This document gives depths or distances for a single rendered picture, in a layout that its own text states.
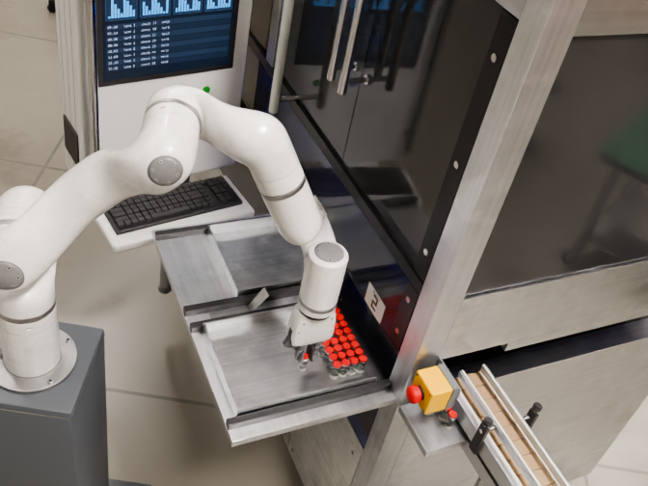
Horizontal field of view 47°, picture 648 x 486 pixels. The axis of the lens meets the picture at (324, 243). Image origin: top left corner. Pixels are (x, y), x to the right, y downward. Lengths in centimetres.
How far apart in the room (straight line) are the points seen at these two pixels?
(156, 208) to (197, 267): 32
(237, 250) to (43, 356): 61
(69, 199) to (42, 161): 243
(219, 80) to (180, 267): 60
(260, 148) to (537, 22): 49
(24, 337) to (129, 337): 135
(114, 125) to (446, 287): 111
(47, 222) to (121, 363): 152
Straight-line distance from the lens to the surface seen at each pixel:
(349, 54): 163
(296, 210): 139
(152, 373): 287
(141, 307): 309
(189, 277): 195
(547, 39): 123
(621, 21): 132
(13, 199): 155
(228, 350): 179
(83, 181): 139
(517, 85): 126
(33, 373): 176
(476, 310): 163
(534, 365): 199
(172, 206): 225
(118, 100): 216
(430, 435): 175
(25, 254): 145
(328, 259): 150
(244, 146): 130
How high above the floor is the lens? 225
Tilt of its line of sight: 40 degrees down
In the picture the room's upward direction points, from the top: 13 degrees clockwise
